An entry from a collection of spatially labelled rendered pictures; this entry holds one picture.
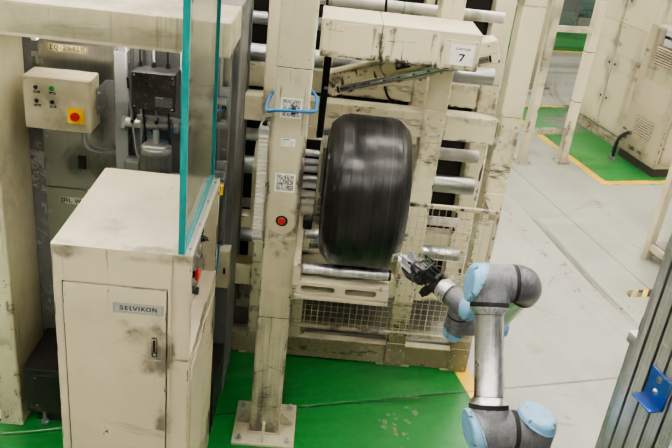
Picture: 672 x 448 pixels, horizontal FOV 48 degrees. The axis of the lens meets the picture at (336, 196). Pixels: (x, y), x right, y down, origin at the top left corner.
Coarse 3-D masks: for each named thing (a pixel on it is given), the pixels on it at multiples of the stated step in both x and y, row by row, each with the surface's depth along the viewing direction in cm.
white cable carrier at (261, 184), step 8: (264, 128) 268; (264, 136) 269; (264, 144) 270; (264, 152) 272; (264, 160) 273; (264, 168) 274; (256, 176) 276; (264, 176) 276; (256, 184) 277; (264, 184) 277; (256, 192) 278; (264, 192) 279; (256, 200) 280; (264, 200) 284; (256, 208) 281; (256, 216) 283; (256, 224) 284; (256, 232) 286; (256, 240) 287
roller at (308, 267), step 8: (304, 264) 283; (312, 264) 283; (320, 264) 283; (328, 264) 284; (304, 272) 283; (312, 272) 283; (320, 272) 283; (328, 272) 283; (336, 272) 283; (344, 272) 283; (352, 272) 283; (360, 272) 283; (368, 272) 283; (376, 272) 284; (384, 272) 284; (384, 280) 284
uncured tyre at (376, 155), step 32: (352, 128) 267; (384, 128) 269; (352, 160) 259; (384, 160) 260; (352, 192) 257; (384, 192) 257; (320, 224) 299; (352, 224) 260; (384, 224) 260; (352, 256) 270; (384, 256) 269
